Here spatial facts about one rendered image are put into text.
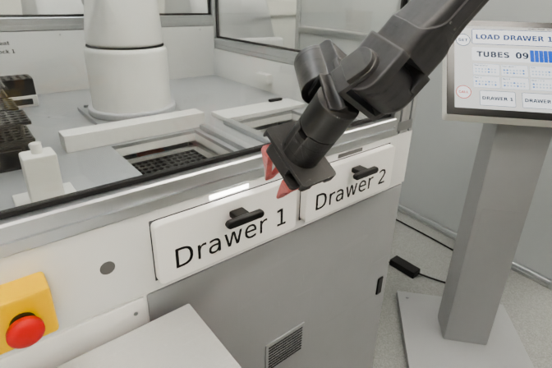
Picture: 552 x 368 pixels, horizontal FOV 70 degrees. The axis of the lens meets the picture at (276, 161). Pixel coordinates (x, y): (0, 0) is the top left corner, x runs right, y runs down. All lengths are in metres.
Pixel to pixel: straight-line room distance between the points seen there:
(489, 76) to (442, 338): 1.02
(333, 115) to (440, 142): 1.93
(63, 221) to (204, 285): 0.29
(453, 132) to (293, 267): 1.59
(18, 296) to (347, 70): 0.47
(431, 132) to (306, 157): 1.91
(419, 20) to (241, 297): 0.61
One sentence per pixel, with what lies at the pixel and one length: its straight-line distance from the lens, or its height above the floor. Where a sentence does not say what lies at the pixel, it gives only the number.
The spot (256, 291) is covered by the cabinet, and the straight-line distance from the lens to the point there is 0.86.
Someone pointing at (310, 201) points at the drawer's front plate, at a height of 0.86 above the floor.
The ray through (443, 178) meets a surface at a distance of 2.42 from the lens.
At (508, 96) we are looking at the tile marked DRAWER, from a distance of 1.28.
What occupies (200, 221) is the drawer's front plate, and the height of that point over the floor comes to 0.91.
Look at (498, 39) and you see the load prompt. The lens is 1.36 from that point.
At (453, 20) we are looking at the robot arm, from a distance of 0.47.
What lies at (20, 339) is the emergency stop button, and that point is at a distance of 0.59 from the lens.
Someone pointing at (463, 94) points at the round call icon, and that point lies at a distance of 1.24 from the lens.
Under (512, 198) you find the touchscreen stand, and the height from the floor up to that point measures 0.67.
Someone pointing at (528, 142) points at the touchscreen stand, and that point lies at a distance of 1.42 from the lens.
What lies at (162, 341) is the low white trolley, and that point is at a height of 0.76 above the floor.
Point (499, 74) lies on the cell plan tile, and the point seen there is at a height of 1.06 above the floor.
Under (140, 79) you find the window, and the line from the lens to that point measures 0.59.
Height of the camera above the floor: 1.25
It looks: 23 degrees down
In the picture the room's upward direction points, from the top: 1 degrees clockwise
